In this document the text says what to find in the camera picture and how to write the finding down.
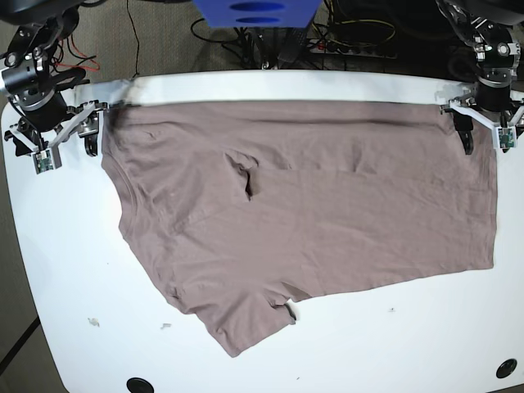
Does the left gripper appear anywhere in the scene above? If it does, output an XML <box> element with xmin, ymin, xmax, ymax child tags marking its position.
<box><xmin>451</xmin><ymin>83</ymin><xmax>523</xmax><ymax>155</ymax></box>

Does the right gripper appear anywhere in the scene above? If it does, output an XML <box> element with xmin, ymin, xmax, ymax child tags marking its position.
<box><xmin>11</xmin><ymin>97</ymin><xmax>131</xmax><ymax>156</ymax></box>

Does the mauve T-shirt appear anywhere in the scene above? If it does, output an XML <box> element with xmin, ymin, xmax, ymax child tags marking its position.
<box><xmin>102</xmin><ymin>102</ymin><xmax>497</xmax><ymax>357</ymax></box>

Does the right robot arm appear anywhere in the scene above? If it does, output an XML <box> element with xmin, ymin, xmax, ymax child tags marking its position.
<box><xmin>1</xmin><ymin>1</ymin><xmax>107</xmax><ymax>161</ymax></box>

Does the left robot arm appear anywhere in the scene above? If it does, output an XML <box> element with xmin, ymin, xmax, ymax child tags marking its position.
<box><xmin>436</xmin><ymin>1</ymin><xmax>523</xmax><ymax>156</ymax></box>

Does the black power strip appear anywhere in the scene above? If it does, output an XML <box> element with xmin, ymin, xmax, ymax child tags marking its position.
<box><xmin>306</xmin><ymin>38</ymin><xmax>399</xmax><ymax>60</ymax></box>

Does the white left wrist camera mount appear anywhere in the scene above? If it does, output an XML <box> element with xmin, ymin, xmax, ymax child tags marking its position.
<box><xmin>440</xmin><ymin>98</ymin><xmax>523</xmax><ymax>152</ymax></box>

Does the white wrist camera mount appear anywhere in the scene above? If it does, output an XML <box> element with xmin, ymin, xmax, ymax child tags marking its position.
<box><xmin>4</xmin><ymin>101</ymin><xmax>109</xmax><ymax>174</ymax></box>
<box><xmin>440</xmin><ymin>98</ymin><xmax>523</xmax><ymax>152</ymax></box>

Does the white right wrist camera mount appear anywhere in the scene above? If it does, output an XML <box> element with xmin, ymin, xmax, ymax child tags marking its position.
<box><xmin>4</xmin><ymin>101</ymin><xmax>109</xmax><ymax>174</ymax></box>

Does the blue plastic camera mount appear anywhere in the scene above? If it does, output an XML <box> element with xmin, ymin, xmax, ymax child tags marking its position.
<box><xmin>193</xmin><ymin>0</ymin><xmax>321</xmax><ymax>28</ymax></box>

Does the black right cable grommet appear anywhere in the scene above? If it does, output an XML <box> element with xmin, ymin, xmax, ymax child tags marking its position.
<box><xmin>495</xmin><ymin>359</ymin><xmax>517</xmax><ymax>379</ymax></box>

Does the black cable grommet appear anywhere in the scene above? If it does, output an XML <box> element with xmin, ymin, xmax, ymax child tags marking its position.
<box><xmin>495</xmin><ymin>359</ymin><xmax>517</xmax><ymax>379</ymax></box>
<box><xmin>126</xmin><ymin>377</ymin><xmax>155</xmax><ymax>393</ymax></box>

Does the black left cable grommet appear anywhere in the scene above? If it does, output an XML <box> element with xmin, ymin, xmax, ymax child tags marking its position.
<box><xmin>126</xmin><ymin>377</ymin><xmax>155</xmax><ymax>393</ymax></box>

